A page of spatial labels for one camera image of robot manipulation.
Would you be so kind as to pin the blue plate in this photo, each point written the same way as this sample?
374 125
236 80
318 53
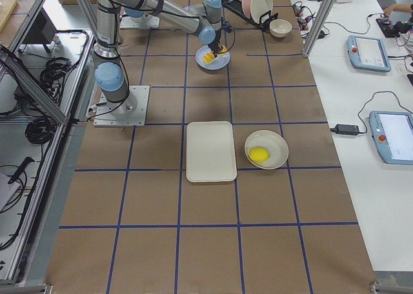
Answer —
219 62

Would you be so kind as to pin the cream plate in rack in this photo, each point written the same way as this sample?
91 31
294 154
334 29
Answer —
260 10

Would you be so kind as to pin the aluminium frame post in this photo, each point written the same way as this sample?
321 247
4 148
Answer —
314 32

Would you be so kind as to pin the upper teach pendant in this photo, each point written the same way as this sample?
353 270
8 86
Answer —
368 53

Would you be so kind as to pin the lower teach pendant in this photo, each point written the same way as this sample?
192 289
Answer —
392 135

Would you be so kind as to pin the teach pendant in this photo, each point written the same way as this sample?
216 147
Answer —
368 53
392 135

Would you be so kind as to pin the yellow lemon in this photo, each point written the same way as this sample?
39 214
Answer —
258 154

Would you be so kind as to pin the person hand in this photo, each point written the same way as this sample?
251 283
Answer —
388 10

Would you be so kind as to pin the cream plate with lemon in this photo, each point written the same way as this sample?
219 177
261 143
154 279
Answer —
274 143

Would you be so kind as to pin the cream rectangular tray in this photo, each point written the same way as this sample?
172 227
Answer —
210 152

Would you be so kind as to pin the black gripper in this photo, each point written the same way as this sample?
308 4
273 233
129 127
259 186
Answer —
215 44

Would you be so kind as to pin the orange striped bread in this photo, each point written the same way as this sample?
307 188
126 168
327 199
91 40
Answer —
209 57

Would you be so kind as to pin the black power brick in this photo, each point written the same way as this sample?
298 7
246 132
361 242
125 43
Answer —
346 129

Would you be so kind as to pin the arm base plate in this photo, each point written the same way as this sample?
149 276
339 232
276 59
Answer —
131 113
145 22

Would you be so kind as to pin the small cream bowl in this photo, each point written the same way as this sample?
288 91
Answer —
280 28

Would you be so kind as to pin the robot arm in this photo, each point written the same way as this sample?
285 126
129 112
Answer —
109 73
203 20

